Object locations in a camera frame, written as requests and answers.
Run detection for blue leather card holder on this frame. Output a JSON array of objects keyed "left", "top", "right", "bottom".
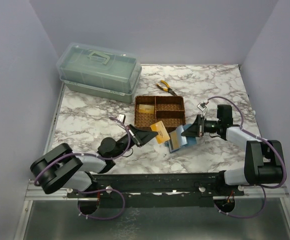
[{"left": 164, "top": 125, "right": 197, "bottom": 153}]

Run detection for gold credit card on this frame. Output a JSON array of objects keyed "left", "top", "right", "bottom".
[
  {"left": 138, "top": 104, "right": 155, "bottom": 114},
  {"left": 169, "top": 131, "right": 182, "bottom": 152},
  {"left": 150, "top": 121, "right": 170, "bottom": 144}
]

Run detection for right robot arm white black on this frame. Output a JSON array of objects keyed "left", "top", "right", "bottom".
[{"left": 181, "top": 104, "right": 287, "bottom": 186}]

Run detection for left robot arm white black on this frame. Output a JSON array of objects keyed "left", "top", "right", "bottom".
[{"left": 30, "top": 124, "right": 158, "bottom": 195}]

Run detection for brown woven divided basket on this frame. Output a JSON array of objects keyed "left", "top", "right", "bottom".
[{"left": 134, "top": 95, "right": 186, "bottom": 133}]

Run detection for green plastic storage box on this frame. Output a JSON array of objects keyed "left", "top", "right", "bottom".
[{"left": 56, "top": 42, "right": 142, "bottom": 104}]

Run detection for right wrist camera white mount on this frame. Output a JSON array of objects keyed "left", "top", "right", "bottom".
[{"left": 197, "top": 100, "right": 209, "bottom": 117}]

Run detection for yellow handled pliers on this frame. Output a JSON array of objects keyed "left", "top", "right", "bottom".
[{"left": 156, "top": 80, "right": 177, "bottom": 96}]

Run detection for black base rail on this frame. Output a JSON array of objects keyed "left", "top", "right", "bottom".
[{"left": 67, "top": 173, "right": 244, "bottom": 208}]

